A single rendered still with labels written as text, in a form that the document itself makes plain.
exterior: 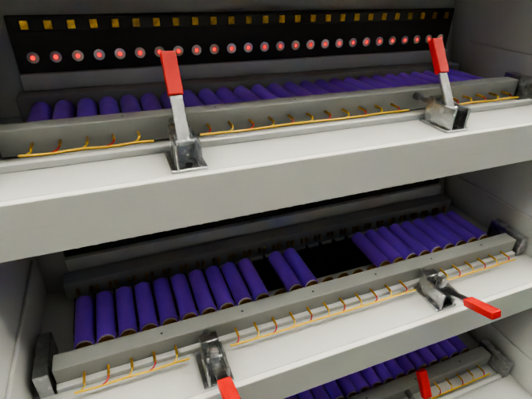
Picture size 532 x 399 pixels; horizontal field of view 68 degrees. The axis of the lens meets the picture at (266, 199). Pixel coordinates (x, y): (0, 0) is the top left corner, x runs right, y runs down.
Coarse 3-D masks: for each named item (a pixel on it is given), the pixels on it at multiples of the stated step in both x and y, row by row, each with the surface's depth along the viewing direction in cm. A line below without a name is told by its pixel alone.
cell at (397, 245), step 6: (384, 228) 55; (384, 234) 54; (390, 234) 53; (390, 240) 53; (396, 240) 52; (396, 246) 52; (402, 246) 51; (402, 252) 51; (408, 252) 50; (414, 252) 50
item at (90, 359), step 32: (416, 256) 49; (448, 256) 49; (480, 256) 51; (320, 288) 44; (352, 288) 44; (192, 320) 39; (224, 320) 39; (256, 320) 41; (64, 352) 36; (96, 352) 36; (128, 352) 36; (160, 352) 38
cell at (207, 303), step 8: (192, 272) 46; (200, 272) 46; (192, 280) 45; (200, 280) 45; (192, 288) 44; (200, 288) 44; (208, 288) 44; (200, 296) 43; (208, 296) 43; (200, 304) 42; (208, 304) 42; (200, 312) 41
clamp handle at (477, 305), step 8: (440, 288) 44; (448, 288) 44; (456, 296) 42; (464, 296) 42; (464, 304) 41; (472, 304) 40; (480, 304) 40; (480, 312) 39; (488, 312) 38; (496, 312) 38
